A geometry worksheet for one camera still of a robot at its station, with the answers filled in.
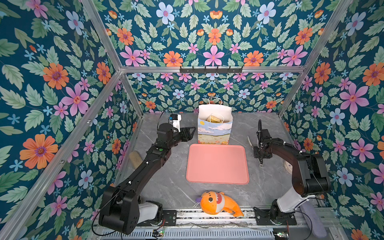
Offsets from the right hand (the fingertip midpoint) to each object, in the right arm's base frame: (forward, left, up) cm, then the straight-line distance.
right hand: (259, 153), depth 94 cm
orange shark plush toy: (-30, +32, +6) cm, 44 cm away
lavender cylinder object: (-40, -18, 0) cm, 44 cm away
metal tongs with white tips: (+7, +4, +1) cm, 8 cm away
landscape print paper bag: (+6, +30, +14) cm, 33 cm away
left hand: (+2, +41, +26) cm, 48 cm away
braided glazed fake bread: (+16, +29, +16) cm, 37 cm away
